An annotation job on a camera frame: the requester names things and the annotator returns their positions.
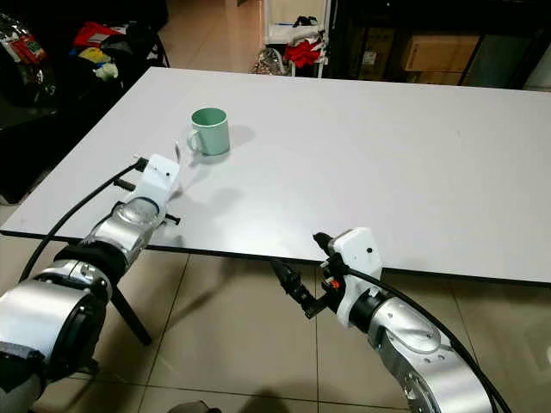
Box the green ceramic mug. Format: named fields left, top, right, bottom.
left=187, top=108, right=232, bottom=157

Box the black table leg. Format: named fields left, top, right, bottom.
left=108, top=284, right=152, bottom=347

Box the white crumpled item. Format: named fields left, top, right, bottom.
left=95, top=62, right=124, bottom=83

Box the black low furniture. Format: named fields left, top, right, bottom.
left=0, top=0, right=170, bottom=205

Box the yellow packet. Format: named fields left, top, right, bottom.
left=80, top=46, right=114, bottom=64

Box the clear shiny plastic bag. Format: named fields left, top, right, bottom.
left=254, top=46, right=288, bottom=75

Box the red cloth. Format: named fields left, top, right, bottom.
left=284, top=38, right=325, bottom=69

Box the red packet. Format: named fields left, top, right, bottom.
left=73, top=22, right=131, bottom=49

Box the brown cardboard box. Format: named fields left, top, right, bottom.
left=400, top=33, right=482, bottom=73

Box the white shelf rack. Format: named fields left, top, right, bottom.
left=263, top=0, right=333, bottom=75

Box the shiny snack bag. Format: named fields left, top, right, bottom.
left=3, top=12, right=49, bottom=66

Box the black cabinet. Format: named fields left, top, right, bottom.
left=327, top=0, right=551, bottom=92

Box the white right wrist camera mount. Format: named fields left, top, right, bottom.
left=327, top=227, right=385, bottom=330

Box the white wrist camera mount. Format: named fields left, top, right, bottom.
left=138, top=154, right=183, bottom=208
left=327, top=227, right=385, bottom=330

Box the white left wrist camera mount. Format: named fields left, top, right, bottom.
left=138, top=154, right=183, bottom=208

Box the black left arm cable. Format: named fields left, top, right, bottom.
left=19, top=157, right=149, bottom=283

